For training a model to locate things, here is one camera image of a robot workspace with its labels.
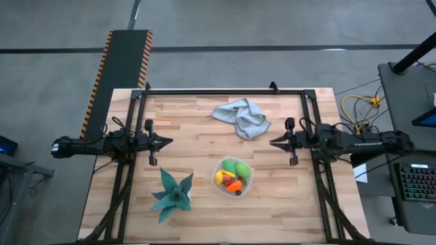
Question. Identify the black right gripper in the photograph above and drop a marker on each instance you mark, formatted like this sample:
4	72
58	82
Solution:
299	141

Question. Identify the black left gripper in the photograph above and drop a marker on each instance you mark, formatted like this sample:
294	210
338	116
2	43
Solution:
150	143

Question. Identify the lime green toy fruit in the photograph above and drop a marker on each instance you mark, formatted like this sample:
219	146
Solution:
242	170

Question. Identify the yellow toy stick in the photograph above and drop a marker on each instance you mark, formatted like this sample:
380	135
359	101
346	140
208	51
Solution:
229	174

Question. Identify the orange toy carrot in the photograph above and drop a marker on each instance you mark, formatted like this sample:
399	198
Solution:
235	186

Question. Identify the yellow toy lemon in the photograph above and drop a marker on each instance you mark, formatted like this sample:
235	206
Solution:
218	177

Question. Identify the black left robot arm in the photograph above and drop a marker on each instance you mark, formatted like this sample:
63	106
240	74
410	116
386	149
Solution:
88	144

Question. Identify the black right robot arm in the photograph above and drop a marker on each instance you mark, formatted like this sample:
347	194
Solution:
368	144

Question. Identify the clear plastic tupperware container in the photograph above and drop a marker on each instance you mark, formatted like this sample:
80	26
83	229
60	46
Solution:
221	190

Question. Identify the grey waffle cloth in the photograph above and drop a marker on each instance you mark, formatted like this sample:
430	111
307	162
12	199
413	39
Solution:
245	119

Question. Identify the snake plant in white pot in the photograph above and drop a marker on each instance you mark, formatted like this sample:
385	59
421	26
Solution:
172	197

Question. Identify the black desk bar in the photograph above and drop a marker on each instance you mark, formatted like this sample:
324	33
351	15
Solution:
361	160

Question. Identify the white paper sheet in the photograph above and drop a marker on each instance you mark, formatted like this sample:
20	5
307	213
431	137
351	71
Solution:
361	173

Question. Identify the black hazard-striped mat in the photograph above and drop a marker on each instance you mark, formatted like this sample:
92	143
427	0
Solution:
119	68

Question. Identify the large grey desk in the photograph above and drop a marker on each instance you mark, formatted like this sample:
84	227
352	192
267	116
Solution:
405	102

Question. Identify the grey keyboard desk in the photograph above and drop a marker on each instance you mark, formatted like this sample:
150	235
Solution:
402	211

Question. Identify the backlit rainbow keyboard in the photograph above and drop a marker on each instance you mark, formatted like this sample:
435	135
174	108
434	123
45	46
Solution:
417	182

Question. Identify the grey metal stand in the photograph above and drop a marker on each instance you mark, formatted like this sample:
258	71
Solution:
20	170

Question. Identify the laptop with blue screen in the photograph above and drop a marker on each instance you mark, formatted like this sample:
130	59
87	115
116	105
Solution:
427	119

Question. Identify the blue-lit device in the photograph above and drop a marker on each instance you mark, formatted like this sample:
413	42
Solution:
7	146

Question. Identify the black pole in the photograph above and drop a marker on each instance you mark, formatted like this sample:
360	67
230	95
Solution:
413	52

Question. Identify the black aluminium rig frame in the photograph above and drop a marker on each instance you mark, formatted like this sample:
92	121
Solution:
221	92

